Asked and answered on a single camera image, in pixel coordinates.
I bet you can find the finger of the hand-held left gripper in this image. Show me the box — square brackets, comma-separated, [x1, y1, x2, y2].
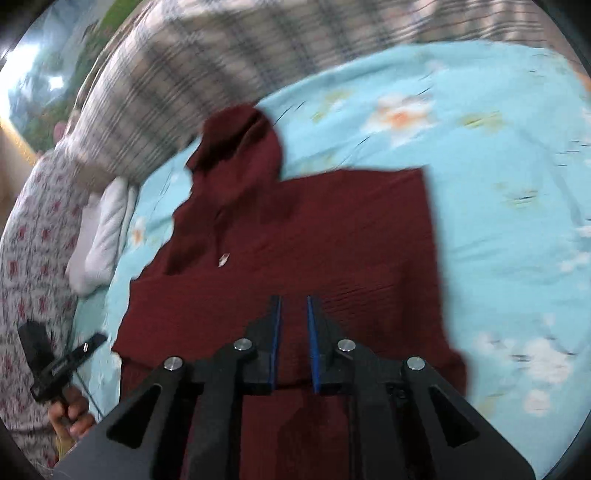
[52, 333, 110, 376]

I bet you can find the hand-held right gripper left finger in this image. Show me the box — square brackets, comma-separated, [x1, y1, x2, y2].
[51, 295, 283, 480]

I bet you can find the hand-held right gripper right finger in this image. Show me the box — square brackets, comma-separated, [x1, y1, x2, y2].
[307, 295, 537, 480]

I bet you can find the maroon knit hoodie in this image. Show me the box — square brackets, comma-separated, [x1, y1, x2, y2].
[111, 105, 468, 480]

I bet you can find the person's left hand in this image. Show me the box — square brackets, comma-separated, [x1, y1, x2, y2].
[48, 385, 92, 440]

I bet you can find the red flower print quilt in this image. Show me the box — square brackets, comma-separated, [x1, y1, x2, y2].
[0, 138, 93, 468]

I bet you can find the white folded towel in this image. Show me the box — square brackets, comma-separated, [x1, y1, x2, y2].
[66, 178, 139, 296]

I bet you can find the light blue floral bedsheet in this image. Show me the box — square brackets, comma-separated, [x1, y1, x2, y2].
[69, 39, 591, 480]

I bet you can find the plaid pillow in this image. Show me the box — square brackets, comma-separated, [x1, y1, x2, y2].
[65, 0, 550, 185]

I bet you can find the framed landscape wall painting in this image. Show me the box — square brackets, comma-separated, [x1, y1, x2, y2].
[7, 0, 139, 153]

